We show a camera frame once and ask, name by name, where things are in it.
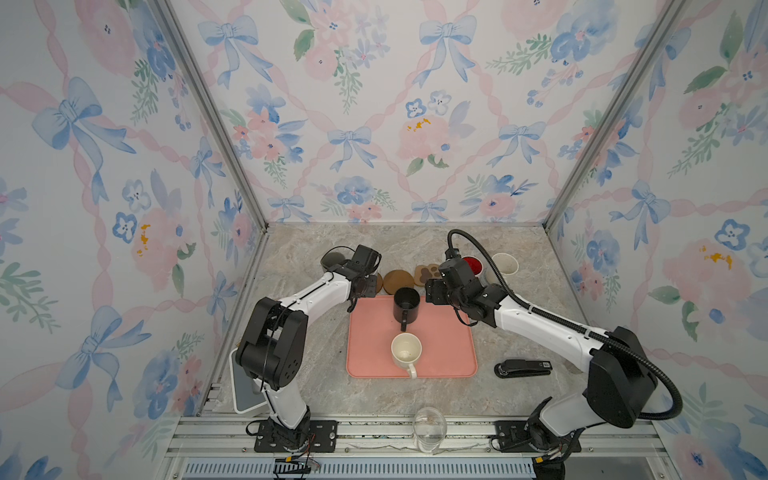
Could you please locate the cork paw print coaster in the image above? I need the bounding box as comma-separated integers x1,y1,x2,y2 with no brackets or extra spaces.
413,264,441,287

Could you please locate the plain brown wooden coaster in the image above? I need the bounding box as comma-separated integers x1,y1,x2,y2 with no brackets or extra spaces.
383,269,415,295

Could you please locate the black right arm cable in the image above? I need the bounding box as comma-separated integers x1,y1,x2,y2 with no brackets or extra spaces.
446,228,684,421

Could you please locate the black stapler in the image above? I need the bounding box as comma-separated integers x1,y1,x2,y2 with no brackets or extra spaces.
494,359,552,379

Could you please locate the clear glass dome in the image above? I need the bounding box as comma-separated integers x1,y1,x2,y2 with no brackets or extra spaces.
413,407,447,454

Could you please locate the white mug red interior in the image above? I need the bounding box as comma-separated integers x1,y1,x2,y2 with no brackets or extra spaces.
463,256,485,283

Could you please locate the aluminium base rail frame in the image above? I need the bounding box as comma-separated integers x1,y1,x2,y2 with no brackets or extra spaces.
157,413,682,480

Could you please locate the aluminium left corner post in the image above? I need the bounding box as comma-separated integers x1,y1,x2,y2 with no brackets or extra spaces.
148,0,268,234

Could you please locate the aluminium corner post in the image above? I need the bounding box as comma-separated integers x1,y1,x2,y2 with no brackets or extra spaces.
148,0,268,234
543,0,688,233

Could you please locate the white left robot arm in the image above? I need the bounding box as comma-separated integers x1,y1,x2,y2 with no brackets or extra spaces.
233,245,381,452

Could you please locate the aluminium right corner post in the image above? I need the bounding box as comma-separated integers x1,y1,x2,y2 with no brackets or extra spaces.
543,0,688,233

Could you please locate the white speckled mug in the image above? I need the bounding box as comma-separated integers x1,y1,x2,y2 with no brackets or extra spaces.
492,253,520,281

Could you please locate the cream ceramic mug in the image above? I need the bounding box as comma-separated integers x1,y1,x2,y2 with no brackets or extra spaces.
390,332,423,379

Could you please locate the grey ceramic mug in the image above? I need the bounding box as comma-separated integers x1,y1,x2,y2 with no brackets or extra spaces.
320,250,347,272

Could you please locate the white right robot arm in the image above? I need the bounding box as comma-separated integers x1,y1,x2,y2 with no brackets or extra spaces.
425,258,658,452

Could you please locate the black ceramic mug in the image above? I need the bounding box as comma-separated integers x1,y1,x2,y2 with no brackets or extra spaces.
393,287,421,333

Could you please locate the pink rectangular tray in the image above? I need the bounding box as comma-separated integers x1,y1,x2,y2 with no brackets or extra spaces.
346,296,478,379

